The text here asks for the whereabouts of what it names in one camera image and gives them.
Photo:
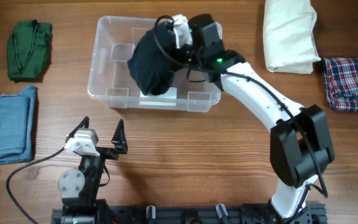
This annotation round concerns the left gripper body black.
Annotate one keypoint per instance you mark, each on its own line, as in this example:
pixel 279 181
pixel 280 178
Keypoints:
pixel 108 153

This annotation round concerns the folded green cloth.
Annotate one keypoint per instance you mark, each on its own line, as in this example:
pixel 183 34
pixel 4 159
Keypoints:
pixel 28 50

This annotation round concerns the clear plastic storage container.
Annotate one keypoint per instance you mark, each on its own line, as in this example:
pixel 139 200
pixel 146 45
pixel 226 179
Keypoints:
pixel 110 80

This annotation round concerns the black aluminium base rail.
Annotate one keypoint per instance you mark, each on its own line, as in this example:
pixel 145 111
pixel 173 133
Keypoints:
pixel 313 213

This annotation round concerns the cream white cloth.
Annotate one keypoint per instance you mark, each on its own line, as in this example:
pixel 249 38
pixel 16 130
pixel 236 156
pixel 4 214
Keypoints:
pixel 288 38

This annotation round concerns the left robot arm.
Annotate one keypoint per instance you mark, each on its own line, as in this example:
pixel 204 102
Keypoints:
pixel 79 187

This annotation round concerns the black cloth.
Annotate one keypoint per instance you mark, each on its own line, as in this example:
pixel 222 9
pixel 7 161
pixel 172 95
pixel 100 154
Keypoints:
pixel 150 69

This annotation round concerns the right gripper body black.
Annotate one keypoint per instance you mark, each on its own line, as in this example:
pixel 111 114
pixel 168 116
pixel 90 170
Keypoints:
pixel 186 55

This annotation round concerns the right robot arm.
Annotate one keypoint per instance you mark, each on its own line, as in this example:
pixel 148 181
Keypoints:
pixel 300 143

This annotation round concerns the folded red plaid cloth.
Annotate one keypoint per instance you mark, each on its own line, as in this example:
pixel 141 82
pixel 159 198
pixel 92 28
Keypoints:
pixel 340 77

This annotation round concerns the folded blue denim jeans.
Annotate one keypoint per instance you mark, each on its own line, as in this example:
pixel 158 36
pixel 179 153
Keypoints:
pixel 16 120

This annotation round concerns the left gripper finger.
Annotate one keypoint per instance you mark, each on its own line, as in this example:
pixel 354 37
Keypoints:
pixel 83 124
pixel 119 139

